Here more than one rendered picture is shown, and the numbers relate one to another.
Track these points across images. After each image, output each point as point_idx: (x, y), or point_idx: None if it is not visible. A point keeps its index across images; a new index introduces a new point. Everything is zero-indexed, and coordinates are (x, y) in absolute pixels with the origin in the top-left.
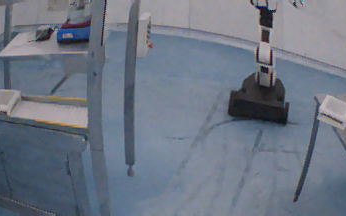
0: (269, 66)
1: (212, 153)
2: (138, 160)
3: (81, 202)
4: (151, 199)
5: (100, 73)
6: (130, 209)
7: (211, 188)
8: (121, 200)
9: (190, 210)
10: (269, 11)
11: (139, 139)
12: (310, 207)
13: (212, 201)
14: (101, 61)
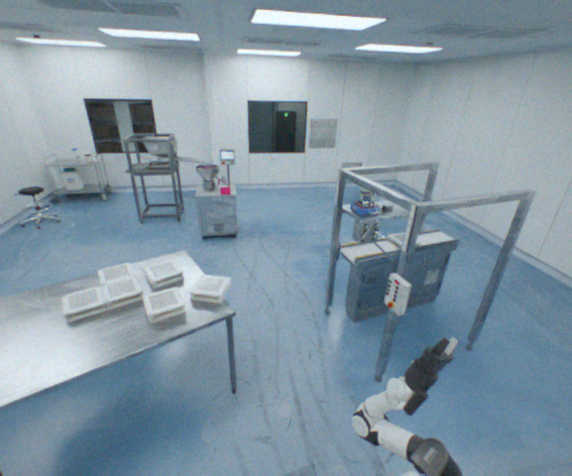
0: None
1: (349, 441)
2: None
3: (347, 289)
4: (345, 361)
5: (334, 217)
6: (347, 345)
7: (318, 390)
8: (359, 350)
9: (315, 360)
10: None
11: (417, 430)
12: (214, 386)
13: (307, 375)
14: (335, 213)
